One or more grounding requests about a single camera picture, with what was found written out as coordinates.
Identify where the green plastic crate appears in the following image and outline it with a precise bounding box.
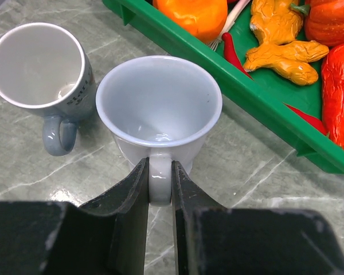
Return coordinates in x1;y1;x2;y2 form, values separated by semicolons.
104;1;344;174

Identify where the orange carrot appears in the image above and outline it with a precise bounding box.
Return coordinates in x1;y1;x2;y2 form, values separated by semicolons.
321;44;344;150

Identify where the white daikon radish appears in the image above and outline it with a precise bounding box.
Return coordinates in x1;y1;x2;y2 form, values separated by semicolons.
208;0;250;52

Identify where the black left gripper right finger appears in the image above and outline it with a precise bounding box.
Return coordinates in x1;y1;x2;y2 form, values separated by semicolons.
171;161;344;274

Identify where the yellow ginger root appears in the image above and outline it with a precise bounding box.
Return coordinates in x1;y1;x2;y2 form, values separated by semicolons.
243;0;329;85

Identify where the red chili pepper lying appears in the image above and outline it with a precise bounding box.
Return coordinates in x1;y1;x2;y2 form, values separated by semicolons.
221;32;329;136

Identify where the orange bell pepper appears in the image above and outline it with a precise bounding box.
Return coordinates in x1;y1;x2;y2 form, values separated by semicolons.
153;0;228;44

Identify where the grey blue printed mug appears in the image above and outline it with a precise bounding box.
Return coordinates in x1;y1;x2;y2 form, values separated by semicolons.
0;22;96;156

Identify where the small orange pumpkin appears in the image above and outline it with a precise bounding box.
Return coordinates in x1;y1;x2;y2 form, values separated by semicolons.
290;0;344;47

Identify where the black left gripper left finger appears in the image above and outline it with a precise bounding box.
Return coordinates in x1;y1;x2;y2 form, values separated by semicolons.
0;159;148;274

